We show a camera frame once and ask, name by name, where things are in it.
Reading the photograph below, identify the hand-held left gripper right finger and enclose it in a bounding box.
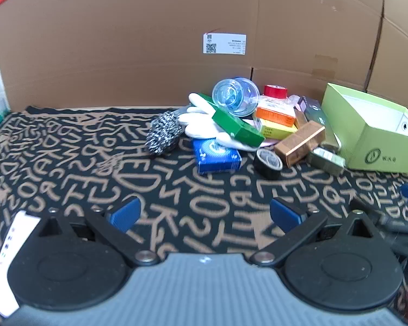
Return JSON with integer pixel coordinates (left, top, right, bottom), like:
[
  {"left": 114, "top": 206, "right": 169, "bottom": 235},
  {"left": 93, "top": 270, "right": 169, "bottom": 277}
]
[{"left": 248, "top": 197, "right": 379, "bottom": 268}]

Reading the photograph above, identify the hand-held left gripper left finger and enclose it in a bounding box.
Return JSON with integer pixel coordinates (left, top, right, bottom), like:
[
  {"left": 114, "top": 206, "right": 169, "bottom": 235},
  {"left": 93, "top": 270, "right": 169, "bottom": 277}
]
[{"left": 37, "top": 198, "right": 160, "bottom": 268}]

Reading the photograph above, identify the lime green box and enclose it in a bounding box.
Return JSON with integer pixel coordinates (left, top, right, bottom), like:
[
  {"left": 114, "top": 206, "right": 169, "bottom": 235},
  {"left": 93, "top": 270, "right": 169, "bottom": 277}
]
[{"left": 321, "top": 82, "right": 408, "bottom": 174}]

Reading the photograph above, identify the blue box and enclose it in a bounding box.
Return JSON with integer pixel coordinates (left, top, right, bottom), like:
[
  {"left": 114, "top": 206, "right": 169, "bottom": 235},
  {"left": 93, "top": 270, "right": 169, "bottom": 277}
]
[{"left": 193, "top": 138, "right": 243, "bottom": 174}]

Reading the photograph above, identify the black tape roll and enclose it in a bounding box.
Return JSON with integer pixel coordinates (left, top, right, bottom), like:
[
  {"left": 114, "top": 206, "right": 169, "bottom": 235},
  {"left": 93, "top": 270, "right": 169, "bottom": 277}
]
[{"left": 252, "top": 148, "right": 283, "bottom": 180}]

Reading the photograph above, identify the small metallic green box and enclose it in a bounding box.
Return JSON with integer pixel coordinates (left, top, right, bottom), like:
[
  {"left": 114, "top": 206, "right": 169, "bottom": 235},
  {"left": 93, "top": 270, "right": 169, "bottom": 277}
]
[{"left": 306, "top": 147, "right": 346, "bottom": 176}]

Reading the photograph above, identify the copper box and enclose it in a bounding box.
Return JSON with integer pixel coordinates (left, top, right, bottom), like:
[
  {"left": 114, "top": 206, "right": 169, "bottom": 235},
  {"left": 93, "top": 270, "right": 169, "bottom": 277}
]
[{"left": 274, "top": 122, "right": 326, "bottom": 168}]

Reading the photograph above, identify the black tan letter-print mat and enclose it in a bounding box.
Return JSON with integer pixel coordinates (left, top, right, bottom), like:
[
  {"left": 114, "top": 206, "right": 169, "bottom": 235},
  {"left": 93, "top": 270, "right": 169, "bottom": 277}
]
[{"left": 0, "top": 106, "right": 408, "bottom": 323}]

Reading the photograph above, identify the yellow box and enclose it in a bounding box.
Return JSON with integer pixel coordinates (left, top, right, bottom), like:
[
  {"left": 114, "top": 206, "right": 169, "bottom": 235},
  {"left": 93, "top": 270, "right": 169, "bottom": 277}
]
[{"left": 253, "top": 117, "right": 298, "bottom": 140}]

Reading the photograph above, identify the steel wool scrubber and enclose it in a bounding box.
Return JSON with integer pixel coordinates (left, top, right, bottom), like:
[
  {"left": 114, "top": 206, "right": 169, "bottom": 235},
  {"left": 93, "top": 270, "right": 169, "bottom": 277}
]
[{"left": 146, "top": 111, "right": 183, "bottom": 157}]

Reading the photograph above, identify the slim brown box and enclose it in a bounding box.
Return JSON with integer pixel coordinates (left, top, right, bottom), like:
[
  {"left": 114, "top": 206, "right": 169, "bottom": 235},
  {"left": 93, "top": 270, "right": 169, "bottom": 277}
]
[{"left": 294, "top": 108, "right": 309, "bottom": 130}]

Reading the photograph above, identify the orange box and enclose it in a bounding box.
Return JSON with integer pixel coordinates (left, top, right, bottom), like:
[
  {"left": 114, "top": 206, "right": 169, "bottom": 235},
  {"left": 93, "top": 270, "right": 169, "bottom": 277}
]
[{"left": 255, "top": 96, "right": 298, "bottom": 127}]

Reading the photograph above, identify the dark olive box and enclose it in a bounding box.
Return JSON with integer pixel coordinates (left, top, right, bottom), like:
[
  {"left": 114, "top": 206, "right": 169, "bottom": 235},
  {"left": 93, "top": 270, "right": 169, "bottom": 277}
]
[{"left": 297, "top": 97, "right": 342, "bottom": 152}]

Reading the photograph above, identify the white glove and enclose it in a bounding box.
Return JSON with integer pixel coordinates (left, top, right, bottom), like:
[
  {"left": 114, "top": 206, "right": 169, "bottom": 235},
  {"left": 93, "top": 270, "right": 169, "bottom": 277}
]
[{"left": 178, "top": 93, "right": 259, "bottom": 152}]

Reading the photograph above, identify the red tape roll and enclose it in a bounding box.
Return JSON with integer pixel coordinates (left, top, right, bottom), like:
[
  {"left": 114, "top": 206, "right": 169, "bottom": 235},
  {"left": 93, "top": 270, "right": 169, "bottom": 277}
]
[{"left": 263, "top": 84, "right": 288, "bottom": 100}]

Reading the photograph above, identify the clear plastic cup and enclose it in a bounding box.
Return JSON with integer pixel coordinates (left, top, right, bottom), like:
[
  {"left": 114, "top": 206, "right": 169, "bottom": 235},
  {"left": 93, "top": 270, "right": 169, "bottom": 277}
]
[{"left": 212, "top": 77, "right": 261, "bottom": 116}]

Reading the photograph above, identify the white card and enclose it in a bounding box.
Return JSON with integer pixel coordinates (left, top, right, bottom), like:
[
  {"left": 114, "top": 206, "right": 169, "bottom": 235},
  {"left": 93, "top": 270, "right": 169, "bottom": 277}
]
[{"left": 0, "top": 211, "right": 41, "bottom": 316}]

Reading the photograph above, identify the taped cardboard box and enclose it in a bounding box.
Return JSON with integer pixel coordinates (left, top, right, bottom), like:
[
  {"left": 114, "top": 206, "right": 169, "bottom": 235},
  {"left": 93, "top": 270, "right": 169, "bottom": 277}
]
[{"left": 365, "top": 0, "right": 408, "bottom": 120}]

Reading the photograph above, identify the large cardboard box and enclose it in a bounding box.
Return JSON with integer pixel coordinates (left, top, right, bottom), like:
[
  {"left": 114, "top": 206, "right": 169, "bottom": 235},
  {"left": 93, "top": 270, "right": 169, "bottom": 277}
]
[{"left": 0, "top": 0, "right": 385, "bottom": 111}]

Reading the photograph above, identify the white shipping label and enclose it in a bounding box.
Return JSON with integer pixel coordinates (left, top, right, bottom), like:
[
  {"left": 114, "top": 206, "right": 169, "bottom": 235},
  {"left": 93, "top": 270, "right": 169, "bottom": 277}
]
[{"left": 203, "top": 33, "right": 247, "bottom": 55}]

